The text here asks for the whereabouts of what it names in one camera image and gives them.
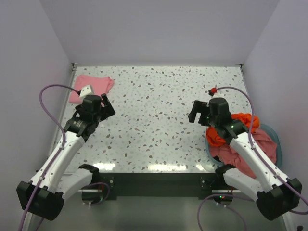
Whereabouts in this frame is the orange t shirt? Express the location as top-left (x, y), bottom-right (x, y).
top-left (206, 113), bottom-right (260, 147)

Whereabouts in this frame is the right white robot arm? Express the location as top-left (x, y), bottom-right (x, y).
top-left (188, 98), bottom-right (302, 220)

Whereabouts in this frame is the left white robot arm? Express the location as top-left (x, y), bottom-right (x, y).
top-left (16, 94), bottom-right (115, 221)

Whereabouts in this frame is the folded pink t shirt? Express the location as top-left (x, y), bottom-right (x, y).
top-left (69, 75), bottom-right (114, 103)

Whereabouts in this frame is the light blue plastic basket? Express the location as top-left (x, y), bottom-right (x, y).
top-left (205, 124), bottom-right (282, 168)

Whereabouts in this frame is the dusty rose t shirt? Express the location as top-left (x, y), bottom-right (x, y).
top-left (210, 127), bottom-right (279, 179)

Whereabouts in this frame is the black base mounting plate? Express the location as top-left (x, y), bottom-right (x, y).
top-left (72, 172), bottom-right (243, 201)

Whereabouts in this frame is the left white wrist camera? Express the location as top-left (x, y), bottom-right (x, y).
top-left (79, 84), bottom-right (94, 100)

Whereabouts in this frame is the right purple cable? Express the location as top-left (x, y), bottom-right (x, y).
top-left (197, 86), bottom-right (308, 231)

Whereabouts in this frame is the purple cable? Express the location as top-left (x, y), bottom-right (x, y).
top-left (18, 84), bottom-right (81, 231)
top-left (197, 86), bottom-right (308, 231)

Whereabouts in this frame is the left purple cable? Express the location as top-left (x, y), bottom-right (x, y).
top-left (18, 84), bottom-right (81, 231)

